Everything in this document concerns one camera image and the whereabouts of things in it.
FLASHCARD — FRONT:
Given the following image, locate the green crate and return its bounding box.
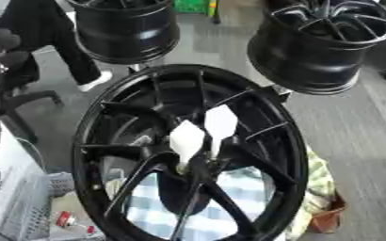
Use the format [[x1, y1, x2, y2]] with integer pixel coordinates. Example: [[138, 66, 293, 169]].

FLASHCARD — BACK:
[[173, 0, 212, 14]]

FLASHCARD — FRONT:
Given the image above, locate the large black spoked wheel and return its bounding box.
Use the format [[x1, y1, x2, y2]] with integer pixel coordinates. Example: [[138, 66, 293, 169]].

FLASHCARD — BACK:
[[71, 63, 311, 241]]

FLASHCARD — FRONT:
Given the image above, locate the black spoked wheel rim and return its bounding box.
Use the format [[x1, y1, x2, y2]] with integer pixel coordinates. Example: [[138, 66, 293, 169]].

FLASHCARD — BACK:
[[246, 0, 386, 96]]

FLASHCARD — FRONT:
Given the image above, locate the brown cardboard box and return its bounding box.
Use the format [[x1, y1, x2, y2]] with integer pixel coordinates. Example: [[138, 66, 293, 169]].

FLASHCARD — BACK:
[[308, 194, 348, 234]]

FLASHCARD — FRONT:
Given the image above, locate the red and white spray can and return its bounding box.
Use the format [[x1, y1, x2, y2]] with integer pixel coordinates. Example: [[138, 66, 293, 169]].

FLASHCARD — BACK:
[[53, 210, 103, 238]]

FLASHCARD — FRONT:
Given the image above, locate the person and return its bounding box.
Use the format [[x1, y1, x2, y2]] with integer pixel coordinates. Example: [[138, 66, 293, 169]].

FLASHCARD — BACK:
[[0, 0, 116, 93]]

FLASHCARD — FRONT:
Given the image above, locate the grey plastic basket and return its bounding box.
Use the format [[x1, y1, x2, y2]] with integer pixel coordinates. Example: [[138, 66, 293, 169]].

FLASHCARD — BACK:
[[46, 171, 78, 198]]

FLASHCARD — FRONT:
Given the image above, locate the black office chair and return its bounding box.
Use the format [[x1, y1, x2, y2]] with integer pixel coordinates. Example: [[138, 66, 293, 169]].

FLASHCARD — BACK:
[[0, 51, 67, 146]]

